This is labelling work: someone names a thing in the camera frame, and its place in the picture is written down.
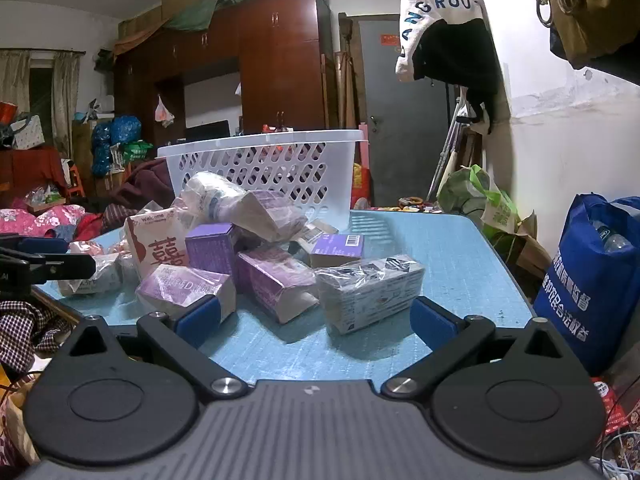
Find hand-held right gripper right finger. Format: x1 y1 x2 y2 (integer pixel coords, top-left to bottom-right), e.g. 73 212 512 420
382 296 576 401

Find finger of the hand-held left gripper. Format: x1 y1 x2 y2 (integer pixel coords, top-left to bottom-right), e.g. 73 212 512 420
0 235 69 257
30 254 97 286

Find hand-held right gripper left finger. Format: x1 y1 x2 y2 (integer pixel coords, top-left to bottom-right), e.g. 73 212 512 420
52 296 249 403

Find white box pack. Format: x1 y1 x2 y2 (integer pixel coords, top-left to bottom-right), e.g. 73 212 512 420
315 255 426 336

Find clear plastic bag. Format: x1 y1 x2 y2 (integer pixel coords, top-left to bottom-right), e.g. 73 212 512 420
172 171 251 226

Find white plastic basket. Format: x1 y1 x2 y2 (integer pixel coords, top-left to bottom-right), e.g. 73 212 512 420
156 129 367 231

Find white packet in plastic bag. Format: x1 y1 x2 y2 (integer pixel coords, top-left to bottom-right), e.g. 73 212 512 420
57 240 126 297

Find checkered cloth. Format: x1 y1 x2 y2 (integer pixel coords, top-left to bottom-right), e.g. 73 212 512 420
0 300 73 361

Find purple cardboard box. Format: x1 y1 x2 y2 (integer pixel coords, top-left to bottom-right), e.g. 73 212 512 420
185 223 243 276
309 234 366 268

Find red cloth cover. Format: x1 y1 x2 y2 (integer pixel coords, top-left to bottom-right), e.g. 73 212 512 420
0 147 68 201

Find red and white box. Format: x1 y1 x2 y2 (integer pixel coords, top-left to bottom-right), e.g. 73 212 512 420
124 208 191 281

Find patterned gift bag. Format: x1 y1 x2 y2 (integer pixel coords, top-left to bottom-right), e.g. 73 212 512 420
10 115 43 150

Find brown paper bag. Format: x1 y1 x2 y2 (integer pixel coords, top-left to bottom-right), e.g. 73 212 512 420
500 210 551 281

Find dark red cloth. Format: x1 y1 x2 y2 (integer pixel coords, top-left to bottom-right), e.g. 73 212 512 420
107 160 176 211

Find green and white plastic bag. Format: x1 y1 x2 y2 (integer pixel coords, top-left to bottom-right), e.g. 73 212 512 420
437 164 523 241

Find blue plastic bags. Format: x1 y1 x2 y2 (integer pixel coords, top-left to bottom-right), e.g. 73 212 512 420
91 115 143 176

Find small black white packet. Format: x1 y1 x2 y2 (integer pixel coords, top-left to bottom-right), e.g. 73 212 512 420
300 220 341 242

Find patterned curtain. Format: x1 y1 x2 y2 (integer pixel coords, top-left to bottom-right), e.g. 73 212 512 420
0 50 81 151

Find blue tote bag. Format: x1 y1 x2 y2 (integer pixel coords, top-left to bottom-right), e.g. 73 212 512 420
532 192 640 376

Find metal crutches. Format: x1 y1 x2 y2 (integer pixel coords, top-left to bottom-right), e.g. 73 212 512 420
427 85 471 196

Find white and red plastic bag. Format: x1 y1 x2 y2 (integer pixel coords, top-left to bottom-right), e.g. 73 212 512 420
154 94 176 128

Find grey door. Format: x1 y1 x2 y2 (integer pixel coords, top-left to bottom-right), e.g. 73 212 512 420
357 14 463 208

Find red packet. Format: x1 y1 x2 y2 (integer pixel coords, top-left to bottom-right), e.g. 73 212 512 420
590 377 631 436

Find cardboard boxes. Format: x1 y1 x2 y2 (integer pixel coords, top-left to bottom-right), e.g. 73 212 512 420
117 0 211 46

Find black hanging garment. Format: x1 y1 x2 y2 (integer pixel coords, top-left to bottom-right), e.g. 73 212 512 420
412 19 511 136

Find brown wooden wardrobe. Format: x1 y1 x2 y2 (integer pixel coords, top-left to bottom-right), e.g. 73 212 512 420
112 0 341 161

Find green cloth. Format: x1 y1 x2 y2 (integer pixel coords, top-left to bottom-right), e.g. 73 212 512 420
167 0 281 31

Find white blue printed plastic bag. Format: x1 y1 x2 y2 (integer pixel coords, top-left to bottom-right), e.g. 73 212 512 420
395 0 488 83

